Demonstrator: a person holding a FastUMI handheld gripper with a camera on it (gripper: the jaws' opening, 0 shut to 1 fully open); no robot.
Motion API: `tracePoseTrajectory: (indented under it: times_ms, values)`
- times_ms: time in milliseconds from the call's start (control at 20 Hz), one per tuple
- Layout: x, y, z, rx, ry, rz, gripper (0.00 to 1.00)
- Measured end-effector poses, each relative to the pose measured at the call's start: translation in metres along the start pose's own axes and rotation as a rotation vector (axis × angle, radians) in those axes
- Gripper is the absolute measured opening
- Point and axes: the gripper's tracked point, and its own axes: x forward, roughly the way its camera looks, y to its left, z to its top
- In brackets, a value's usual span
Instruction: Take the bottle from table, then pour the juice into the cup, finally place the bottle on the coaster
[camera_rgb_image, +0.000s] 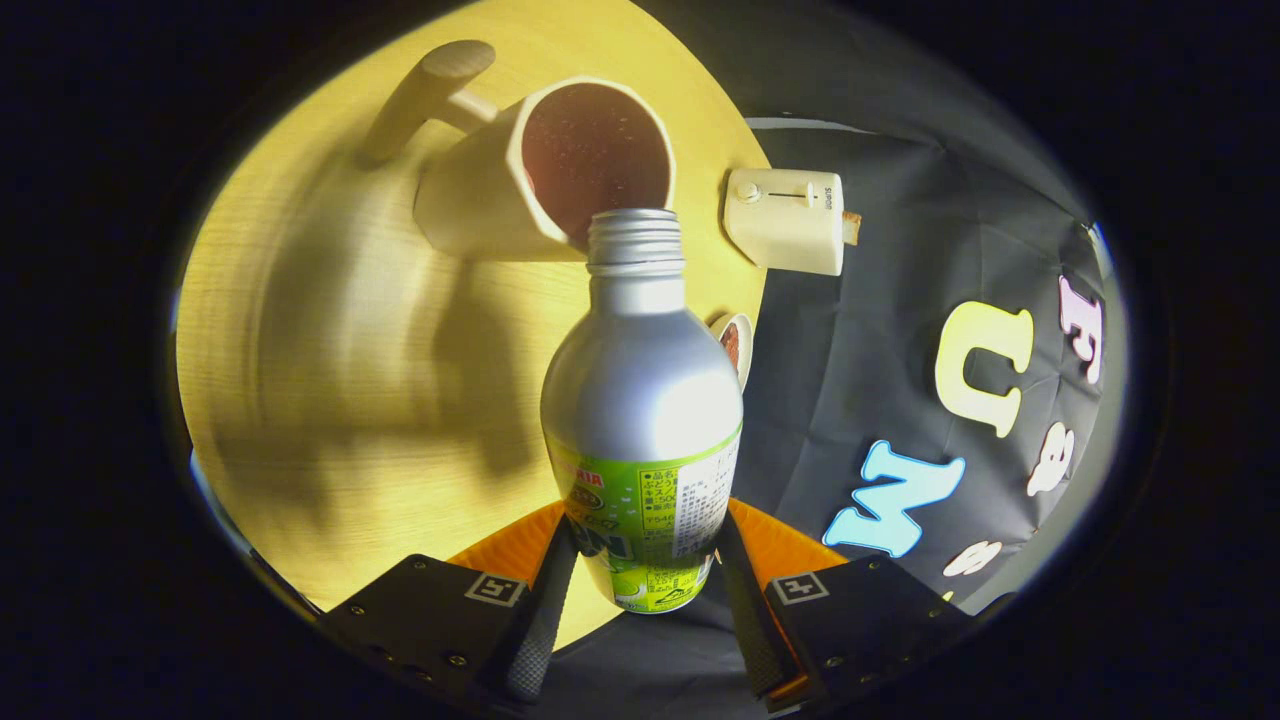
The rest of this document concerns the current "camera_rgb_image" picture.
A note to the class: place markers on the white oval plate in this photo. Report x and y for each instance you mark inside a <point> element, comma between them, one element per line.
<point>746,350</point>

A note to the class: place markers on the white toaster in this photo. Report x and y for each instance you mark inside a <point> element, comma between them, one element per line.
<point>785,235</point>

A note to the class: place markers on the toast slice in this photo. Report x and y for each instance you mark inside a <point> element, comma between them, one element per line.
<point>851,227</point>

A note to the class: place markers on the silver bottle with green label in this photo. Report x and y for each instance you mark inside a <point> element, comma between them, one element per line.
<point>640,400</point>

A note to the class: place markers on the brown meat piece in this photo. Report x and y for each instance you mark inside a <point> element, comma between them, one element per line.
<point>731,346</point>

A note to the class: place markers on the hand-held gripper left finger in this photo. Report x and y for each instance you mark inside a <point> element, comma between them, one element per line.
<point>545,620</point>

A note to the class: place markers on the wooden table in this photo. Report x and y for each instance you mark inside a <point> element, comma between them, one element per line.
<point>330,380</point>

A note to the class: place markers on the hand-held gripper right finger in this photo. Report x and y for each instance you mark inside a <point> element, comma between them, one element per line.
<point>755,630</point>

